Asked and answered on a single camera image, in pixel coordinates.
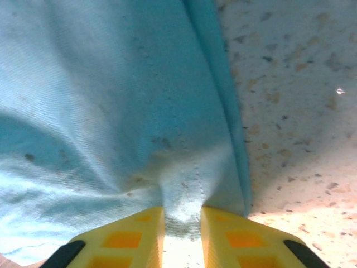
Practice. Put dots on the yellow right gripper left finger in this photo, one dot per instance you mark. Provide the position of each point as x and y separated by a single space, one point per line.
122 240

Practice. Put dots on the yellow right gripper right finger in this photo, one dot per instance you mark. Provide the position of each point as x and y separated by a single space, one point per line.
242 240

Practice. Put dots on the light blue t-shirt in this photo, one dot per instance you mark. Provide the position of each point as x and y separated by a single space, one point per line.
111 83

